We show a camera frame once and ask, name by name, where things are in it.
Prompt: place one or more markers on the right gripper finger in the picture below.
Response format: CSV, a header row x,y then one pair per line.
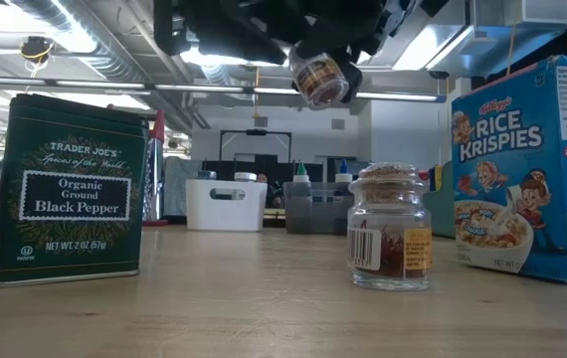
x,y
355,79
302,50

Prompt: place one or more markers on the small brown-filled glass jar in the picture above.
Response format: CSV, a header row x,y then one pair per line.
x,y
321,77

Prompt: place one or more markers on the green-capped dropper bottle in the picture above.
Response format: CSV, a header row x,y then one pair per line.
x,y
302,171

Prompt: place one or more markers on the yellow mini cereal box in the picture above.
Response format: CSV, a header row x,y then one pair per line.
x,y
436,179

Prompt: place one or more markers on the white-lidded spice jar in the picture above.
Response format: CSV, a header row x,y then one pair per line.
x,y
245,176

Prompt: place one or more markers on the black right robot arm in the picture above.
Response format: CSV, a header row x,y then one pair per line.
x,y
423,6

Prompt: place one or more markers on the grey ceiling air unit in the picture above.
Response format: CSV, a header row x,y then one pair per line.
x,y
462,50

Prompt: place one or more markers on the person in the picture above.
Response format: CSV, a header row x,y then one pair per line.
x,y
262,178

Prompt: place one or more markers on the grey plastic bin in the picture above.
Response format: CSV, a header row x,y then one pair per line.
x,y
313,209

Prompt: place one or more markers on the small saffron glass jar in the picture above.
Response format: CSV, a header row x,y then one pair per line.
x,y
388,238

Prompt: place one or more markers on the blue Rice Krispies box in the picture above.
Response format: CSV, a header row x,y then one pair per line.
x,y
512,149

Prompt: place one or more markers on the white plastic bin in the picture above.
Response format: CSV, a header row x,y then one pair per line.
x,y
204,214

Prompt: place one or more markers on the ceiling light bar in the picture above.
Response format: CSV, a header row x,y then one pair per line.
x,y
99,84

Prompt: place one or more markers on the green black pepper tin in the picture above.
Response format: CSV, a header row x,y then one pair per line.
x,y
64,199

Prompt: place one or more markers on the black rectangular frame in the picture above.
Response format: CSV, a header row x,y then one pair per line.
x,y
256,132

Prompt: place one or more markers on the silver ventilation duct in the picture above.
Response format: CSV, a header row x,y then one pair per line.
x,y
109,64

